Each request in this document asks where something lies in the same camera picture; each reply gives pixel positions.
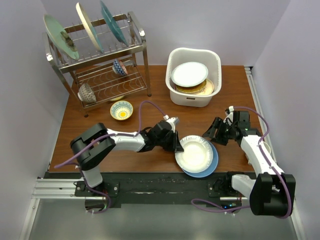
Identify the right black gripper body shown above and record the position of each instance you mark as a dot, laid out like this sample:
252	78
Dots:
229	131

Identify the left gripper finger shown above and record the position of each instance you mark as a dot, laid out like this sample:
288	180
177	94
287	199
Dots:
175	137
177	147

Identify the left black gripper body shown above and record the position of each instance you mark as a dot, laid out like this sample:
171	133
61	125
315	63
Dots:
168	143

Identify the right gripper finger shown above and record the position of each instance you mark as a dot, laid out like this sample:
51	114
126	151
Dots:
217	123
213	133

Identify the white scalloped plate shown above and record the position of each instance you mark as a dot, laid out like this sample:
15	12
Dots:
197	154
189	74

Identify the green cream leaf plate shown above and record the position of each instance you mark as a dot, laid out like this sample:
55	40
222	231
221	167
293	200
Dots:
209	88

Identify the blue plate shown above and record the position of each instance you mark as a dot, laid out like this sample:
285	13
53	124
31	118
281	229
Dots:
210	169

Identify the woven bamboo tray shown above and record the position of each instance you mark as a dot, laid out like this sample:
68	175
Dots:
202	84

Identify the yellow black patterned plate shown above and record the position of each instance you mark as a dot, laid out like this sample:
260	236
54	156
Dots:
187	90

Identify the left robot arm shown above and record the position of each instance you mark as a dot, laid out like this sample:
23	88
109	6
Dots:
95	144

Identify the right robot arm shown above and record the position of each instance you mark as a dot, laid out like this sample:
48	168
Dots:
272	192

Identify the white plastic bin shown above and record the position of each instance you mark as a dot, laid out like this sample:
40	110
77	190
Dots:
207	57

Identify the white paper cup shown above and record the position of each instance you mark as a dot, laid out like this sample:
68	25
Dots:
268	148

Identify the small teal patterned bowl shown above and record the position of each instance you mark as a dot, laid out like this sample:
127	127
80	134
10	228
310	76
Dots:
121	110

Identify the blue zigzag patterned bowl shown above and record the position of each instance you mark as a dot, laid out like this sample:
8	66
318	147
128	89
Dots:
119	68

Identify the grey patterned bowl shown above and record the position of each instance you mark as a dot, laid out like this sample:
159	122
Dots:
86	94

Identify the steel two-tier dish rack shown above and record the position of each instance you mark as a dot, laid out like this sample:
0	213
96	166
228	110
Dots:
95	68

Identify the dark teal plate in rack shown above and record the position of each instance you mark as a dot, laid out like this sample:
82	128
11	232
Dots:
112	24

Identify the cream rimmed teal plate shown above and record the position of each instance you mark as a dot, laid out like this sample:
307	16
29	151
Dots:
89	28

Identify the light green plate in rack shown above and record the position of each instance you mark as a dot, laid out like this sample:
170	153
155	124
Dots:
60	37

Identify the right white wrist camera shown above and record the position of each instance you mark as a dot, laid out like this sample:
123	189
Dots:
229	112

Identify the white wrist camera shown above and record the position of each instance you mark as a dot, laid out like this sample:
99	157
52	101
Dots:
173	121
229	112

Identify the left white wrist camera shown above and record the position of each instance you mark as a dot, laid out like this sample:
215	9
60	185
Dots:
173	121

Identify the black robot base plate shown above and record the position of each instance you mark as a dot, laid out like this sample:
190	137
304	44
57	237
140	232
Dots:
160	189

